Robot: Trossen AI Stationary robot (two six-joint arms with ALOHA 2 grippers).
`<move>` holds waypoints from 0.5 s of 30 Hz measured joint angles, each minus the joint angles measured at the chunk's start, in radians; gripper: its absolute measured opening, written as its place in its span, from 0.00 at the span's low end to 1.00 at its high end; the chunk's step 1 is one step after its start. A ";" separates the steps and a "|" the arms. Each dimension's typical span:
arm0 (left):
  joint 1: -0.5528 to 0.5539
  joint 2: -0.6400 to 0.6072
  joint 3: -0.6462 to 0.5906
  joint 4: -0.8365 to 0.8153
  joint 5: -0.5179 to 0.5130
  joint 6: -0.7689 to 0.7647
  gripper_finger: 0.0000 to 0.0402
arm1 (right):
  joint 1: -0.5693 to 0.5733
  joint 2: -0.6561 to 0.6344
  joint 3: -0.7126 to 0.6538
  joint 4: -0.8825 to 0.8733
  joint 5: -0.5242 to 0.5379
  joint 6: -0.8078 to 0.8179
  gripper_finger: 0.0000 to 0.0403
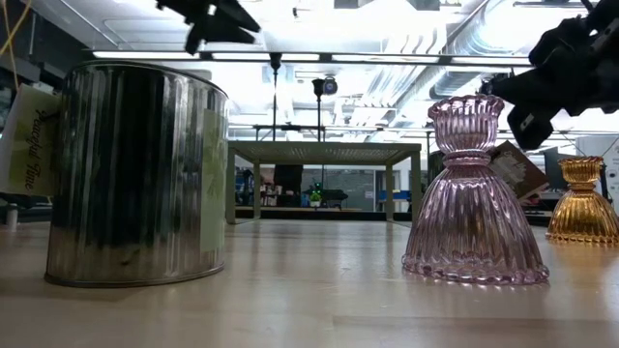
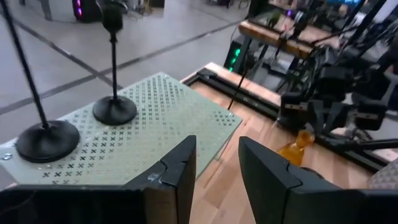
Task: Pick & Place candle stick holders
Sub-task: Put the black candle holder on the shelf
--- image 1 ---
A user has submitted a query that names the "black monitor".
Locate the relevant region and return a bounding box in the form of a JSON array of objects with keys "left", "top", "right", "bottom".
[{"left": 544, "top": 147, "right": 566, "bottom": 190}]

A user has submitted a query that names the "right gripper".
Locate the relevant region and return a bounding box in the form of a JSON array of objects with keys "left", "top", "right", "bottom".
[{"left": 490, "top": 0, "right": 619, "bottom": 151}]

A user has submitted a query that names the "tin candle with cream tag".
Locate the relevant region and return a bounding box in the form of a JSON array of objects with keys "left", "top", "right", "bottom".
[{"left": 0, "top": 60, "right": 230, "bottom": 289}]

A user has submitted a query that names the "long ceiling light rail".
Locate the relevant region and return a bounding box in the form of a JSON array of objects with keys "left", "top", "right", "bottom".
[{"left": 91, "top": 49, "right": 531, "bottom": 67}]

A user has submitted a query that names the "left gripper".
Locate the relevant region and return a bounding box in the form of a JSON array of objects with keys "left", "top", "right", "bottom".
[{"left": 155, "top": 0, "right": 262, "bottom": 55}]

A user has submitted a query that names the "silver ventilation duct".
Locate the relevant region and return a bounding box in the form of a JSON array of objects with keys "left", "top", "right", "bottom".
[{"left": 371, "top": 0, "right": 538, "bottom": 105}]

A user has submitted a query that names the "tall black candlestick holder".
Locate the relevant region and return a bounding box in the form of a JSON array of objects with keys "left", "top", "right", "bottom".
[{"left": 268, "top": 51, "right": 283, "bottom": 142}]

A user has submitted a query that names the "yellow hanging cable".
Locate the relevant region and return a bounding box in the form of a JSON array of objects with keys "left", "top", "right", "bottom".
[{"left": 0, "top": 0, "right": 33, "bottom": 93}]

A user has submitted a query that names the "amber glass candle holder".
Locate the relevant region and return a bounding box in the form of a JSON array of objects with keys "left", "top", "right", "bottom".
[{"left": 545, "top": 155, "right": 619, "bottom": 246}]

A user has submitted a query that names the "pink glass candle holder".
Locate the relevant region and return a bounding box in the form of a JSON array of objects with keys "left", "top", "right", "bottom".
[{"left": 400, "top": 94, "right": 551, "bottom": 286}]

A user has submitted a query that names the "green perforated metal shelf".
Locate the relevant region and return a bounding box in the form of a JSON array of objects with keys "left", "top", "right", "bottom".
[{"left": 224, "top": 140, "right": 423, "bottom": 226}]

